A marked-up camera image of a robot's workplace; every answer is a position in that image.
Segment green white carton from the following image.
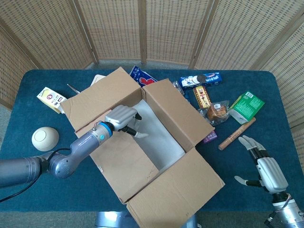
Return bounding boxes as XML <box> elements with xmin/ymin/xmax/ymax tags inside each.
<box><xmin>228</xmin><ymin>91</ymin><xmax>266</xmax><ymax>125</ymax></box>

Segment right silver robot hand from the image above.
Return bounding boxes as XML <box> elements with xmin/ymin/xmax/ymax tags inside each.
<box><xmin>234</xmin><ymin>135</ymin><xmax>289</xmax><ymax>194</ymax></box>

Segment large brown cardboard box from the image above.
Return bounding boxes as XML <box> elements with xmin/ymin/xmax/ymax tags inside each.
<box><xmin>59</xmin><ymin>66</ymin><xmax>226</xmax><ymax>228</ymax></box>

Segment blue red snack bag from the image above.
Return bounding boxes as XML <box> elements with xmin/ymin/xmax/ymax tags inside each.
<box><xmin>130</xmin><ymin>66</ymin><xmax>158</xmax><ymax>88</ymax></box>

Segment blue tablecloth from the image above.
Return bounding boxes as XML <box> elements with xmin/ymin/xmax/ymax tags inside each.
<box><xmin>0</xmin><ymin>68</ymin><xmax>304</xmax><ymax>212</ymax></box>

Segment small purple box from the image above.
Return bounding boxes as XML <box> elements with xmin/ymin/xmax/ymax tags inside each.
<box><xmin>202</xmin><ymin>130</ymin><xmax>218</xmax><ymax>144</ymax></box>

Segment clear pack brown chocolates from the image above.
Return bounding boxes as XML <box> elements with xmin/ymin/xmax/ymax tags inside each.
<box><xmin>172</xmin><ymin>80</ymin><xmax>185</xmax><ymax>95</ymax></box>

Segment bamboo folding screen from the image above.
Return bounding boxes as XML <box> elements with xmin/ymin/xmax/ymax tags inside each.
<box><xmin>0</xmin><ymin>0</ymin><xmax>304</xmax><ymax>130</ymax></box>

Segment blue Oreo cookie pack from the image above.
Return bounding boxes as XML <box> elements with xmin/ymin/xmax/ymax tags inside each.
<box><xmin>178</xmin><ymin>72</ymin><xmax>223</xmax><ymax>91</ymax></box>

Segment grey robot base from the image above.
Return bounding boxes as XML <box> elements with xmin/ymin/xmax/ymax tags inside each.
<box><xmin>95</xmin><ymin>211</ymin><xmax>198</xmax><ymax>228</ymax></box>

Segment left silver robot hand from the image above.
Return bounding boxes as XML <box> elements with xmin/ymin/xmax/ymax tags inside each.
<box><xmin>104</xmin><ymin>105</ymin><xmax>150</xmax><ymax>140</ymax></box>

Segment white foam sheet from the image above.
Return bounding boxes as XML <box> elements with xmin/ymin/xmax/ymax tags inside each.
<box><xmin>134</xmin><ymin>99</ymin><xmax>186</xmax><ymax>171</ymax></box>

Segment wooden rolling pin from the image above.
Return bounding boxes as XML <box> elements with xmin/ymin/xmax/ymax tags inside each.
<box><xmin>218</xmin><ymin>117</ymin><xmax>257</xmax><ymax>151</ymax></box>

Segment clear bagged brown cake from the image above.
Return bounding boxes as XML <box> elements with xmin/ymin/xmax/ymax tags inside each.
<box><xmin>198</xmin><ymin>100</ymin><xmax>230</xmax><ymax>126</ymax></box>

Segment beige lidded lunch container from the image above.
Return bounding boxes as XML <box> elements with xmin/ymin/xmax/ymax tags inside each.
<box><xmin>91</xmin><ymin>74</ymin><xmax>106</xmax><ymax>86</ymax></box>

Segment beige round bowl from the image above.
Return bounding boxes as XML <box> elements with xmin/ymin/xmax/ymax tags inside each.
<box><xmin>31</xmin><ymin>126</ymin><xmax>60</xmax><ymax>152</ymax></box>

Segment white yellow carton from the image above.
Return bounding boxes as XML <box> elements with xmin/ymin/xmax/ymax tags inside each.
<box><xmin>36</xmin><ymin>86</ymin><xmax>67</xmax><ymax>114</ymax></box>

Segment yellow red snack bar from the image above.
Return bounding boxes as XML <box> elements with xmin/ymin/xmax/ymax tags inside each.
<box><xmin>192</xmin><ymin>85</ymin><xmax>212</xmax><ymax>110</ymax></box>

